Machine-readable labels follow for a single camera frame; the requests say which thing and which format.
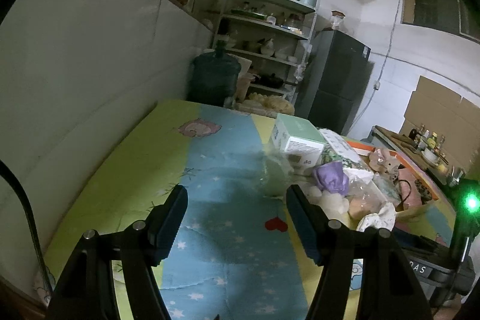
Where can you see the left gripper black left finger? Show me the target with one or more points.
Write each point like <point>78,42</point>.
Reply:
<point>142,246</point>

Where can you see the leopard print cloth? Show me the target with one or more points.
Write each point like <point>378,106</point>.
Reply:
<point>425,194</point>

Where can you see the floral tissue pack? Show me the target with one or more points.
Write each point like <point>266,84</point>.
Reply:
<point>336,149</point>

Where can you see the dark green refrigerator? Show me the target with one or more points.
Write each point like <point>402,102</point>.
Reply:
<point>334,82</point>

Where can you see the glass jar on fridge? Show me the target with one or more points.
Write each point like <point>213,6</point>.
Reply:
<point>336,19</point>

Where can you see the grey metal shelf unit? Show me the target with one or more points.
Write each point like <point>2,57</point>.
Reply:
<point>275,36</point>

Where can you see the mint green packaged item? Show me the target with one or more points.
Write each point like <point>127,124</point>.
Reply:
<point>276,175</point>

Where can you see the kitchen counter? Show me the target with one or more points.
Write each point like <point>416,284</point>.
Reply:
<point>404,145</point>

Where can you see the orange rimmed cardboard box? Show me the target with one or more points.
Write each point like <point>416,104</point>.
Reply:
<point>385,190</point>

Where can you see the colourful cartoon bedsheet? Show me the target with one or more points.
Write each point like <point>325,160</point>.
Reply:
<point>236,254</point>

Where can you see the blue water jug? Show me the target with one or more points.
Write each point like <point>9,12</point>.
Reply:
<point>214,77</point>

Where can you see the white bowl on counter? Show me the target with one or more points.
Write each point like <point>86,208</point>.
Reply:
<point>430,156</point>

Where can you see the pink bunny plush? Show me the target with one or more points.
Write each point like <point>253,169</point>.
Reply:
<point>382,162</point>

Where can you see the yellow green bottle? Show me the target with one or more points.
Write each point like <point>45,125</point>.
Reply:
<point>432,141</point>

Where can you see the pink packaged towel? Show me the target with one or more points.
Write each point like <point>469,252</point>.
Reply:
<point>409,196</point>

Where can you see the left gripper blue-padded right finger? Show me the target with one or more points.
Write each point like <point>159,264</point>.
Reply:
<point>389,288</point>

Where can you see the white floral neck pillow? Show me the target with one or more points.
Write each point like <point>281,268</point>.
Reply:
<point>384,218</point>

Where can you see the mint green tissue box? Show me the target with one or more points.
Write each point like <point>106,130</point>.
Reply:
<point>299,140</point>

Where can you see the cardboard sheets on wall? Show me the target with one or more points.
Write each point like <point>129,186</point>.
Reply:
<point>447,113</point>

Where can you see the white teddy bear purple bow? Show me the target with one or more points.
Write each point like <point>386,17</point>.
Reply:
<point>329,189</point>

